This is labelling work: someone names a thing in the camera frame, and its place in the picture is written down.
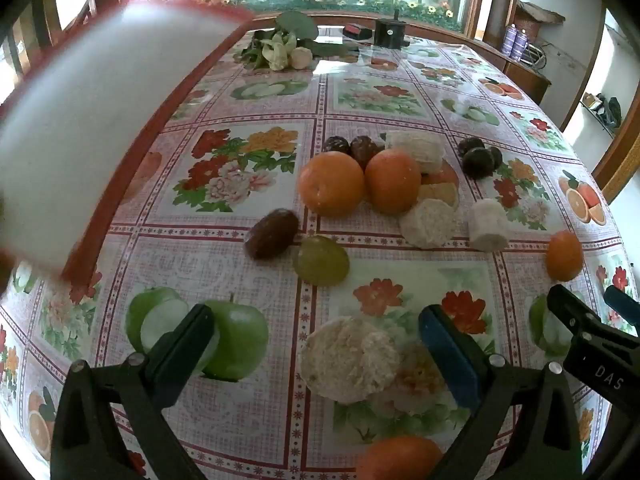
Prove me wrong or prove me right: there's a red tray with white inside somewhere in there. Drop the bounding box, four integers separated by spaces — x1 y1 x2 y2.
0 0 256 301

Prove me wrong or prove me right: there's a leafy green vegetable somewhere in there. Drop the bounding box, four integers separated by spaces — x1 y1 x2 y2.
237 10 358 71

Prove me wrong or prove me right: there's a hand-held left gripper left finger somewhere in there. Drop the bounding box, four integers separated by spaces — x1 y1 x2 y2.
50 303 217 480

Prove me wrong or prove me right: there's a floral plastic tablecloth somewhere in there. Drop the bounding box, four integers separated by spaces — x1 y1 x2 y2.
0 25 640 480

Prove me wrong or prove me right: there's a pale sugarcane chunk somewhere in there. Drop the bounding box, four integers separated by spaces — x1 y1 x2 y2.
467 199 510 252
298 316 405 405
399 199 463 250
385 131 445 173

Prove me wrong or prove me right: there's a metal wire rack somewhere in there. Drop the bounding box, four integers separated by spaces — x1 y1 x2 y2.
525 42 551 68

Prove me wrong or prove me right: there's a small oval orange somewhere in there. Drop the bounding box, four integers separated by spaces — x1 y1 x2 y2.
545 230 584 282
356 436 445 480

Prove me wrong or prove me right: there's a wooden shelf unit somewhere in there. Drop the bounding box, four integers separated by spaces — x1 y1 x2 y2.
0 0 126 91

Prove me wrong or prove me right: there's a black cup device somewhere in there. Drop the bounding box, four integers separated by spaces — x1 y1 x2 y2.
375 10 407 48

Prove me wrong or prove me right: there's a wooden cabinet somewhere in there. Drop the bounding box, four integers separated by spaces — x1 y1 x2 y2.
467 37 553 106

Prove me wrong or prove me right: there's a brown woven basket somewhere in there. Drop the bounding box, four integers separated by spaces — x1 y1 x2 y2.
514 1 566 43

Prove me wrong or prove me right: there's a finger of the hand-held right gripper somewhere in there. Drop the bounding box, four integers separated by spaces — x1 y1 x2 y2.
602 286 640 326
546 284 640 411

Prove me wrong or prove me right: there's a large orange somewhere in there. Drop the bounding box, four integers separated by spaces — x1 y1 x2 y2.
298 151 366 218
365 149 422 215

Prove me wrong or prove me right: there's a wall shelf with bags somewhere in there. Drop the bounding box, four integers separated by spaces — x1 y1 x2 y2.
580 91 625 137

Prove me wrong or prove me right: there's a green grape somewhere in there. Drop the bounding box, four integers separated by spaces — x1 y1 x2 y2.
292 236 350 287

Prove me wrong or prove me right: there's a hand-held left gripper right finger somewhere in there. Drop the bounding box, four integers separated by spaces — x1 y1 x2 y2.
419 304 583 480

